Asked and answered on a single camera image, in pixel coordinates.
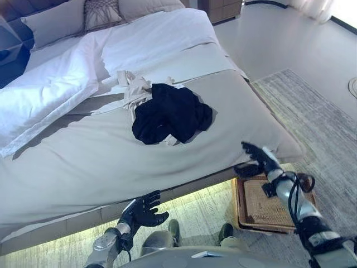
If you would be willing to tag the white duvet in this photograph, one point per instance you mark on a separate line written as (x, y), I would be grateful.
(69, 75)

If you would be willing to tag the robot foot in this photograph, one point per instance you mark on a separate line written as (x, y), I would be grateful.
(226, 230)
(174, 227)

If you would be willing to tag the grey robot torso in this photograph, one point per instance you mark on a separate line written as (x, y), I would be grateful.
(200, 257)

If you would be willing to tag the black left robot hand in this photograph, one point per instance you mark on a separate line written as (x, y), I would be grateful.
(145, 210)

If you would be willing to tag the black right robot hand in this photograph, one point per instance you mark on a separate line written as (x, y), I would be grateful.
(258, 159)

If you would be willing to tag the black garment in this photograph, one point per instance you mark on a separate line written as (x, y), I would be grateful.
(170, 117)

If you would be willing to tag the patterned brown cushion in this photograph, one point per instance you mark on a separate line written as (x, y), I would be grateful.
(101, 15)

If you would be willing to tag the grey striped rug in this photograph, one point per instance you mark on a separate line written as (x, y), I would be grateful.
(315, 120)

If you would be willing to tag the wooden nightstand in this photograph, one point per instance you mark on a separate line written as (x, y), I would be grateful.
(221, 9)

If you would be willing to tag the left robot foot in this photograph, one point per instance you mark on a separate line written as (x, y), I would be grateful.
(174, 227)

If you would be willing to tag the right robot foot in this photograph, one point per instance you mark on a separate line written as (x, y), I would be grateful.
(226, 230)

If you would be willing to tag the beige garment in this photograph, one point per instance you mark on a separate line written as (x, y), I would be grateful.
(134, 89)

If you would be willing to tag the round floor object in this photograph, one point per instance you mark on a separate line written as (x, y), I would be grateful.
(353, 87)

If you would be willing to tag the plain beige pillow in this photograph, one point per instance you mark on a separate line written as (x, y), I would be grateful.
(54, 25)
(145, 8)

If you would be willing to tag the dark blue nightstand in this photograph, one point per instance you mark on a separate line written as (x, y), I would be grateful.
(12, 47)

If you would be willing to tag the white curtain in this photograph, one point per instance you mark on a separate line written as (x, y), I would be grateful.
(312, 8)

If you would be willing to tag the woven wicker basket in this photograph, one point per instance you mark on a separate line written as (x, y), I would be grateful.
(265, 206)

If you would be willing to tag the bed with beige cover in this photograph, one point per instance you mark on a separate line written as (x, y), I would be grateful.
(111, 156)

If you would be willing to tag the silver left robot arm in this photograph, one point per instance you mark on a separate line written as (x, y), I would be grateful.
(111, 241)

